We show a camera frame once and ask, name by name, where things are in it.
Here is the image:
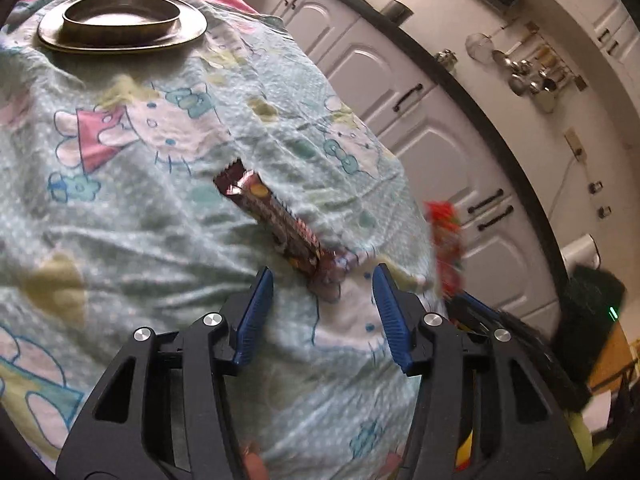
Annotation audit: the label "lime green cloth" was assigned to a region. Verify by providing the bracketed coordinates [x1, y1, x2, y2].
[565, 400, 616, 471]

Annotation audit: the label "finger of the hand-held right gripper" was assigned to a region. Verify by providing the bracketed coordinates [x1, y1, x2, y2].
[444, 291, 516, 333]

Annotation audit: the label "person's left hand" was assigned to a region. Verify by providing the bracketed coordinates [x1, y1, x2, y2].
[239, 440, 268, 480]

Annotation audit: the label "white base cabinets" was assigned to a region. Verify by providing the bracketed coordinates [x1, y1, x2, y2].
[45, 0, 561, 328]

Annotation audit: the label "white electric kettle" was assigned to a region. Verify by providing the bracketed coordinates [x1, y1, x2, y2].
[561, 234, 601, 271]

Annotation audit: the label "maroon snack wrapper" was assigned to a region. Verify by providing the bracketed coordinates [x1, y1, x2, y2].
[212, 157, 358, 301]

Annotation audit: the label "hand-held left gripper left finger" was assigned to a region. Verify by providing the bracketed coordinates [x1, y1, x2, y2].
[55, 266, 275, 480]

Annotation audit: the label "wall power outlet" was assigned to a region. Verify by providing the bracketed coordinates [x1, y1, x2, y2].
[564, 130, 587, 161]

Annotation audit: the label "cartoon cat printed blanket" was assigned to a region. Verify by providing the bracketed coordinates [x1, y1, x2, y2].
[0, 0, 451, 480]

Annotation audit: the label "wire mesh strainer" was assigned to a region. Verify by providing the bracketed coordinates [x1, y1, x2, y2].
[465, 32, 493, 61]

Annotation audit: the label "metal cup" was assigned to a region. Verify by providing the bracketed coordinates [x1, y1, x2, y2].
[381, 0, 413, 23]

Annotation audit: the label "row of hanging metal ladles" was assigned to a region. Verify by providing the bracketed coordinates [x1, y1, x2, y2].
[492, 30, 568, 113]

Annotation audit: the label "round metal plate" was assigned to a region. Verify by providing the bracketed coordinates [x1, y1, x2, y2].
[37, 0, 208, 54]

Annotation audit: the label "red snack wrapper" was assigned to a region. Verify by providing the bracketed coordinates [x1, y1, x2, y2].
[424, 201, 468, 301]

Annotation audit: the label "utensil rack rail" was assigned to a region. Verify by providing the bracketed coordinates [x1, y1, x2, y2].
[525, 22, 587, 92]

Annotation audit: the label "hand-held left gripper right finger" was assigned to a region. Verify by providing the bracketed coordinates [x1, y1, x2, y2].
[371, 262, 587, 480]

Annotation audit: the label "round metal bowl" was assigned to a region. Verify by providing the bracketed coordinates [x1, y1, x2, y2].
[61, 0, 182, 43]

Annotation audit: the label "black countertop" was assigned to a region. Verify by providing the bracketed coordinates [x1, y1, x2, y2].
[270, 0, 571, 281]

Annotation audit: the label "white wall cabinets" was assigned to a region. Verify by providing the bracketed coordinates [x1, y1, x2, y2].
[522, 0, 640, 81]

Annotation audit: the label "black power cable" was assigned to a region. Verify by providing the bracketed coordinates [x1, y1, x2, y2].
[547, 157, 576, 211]

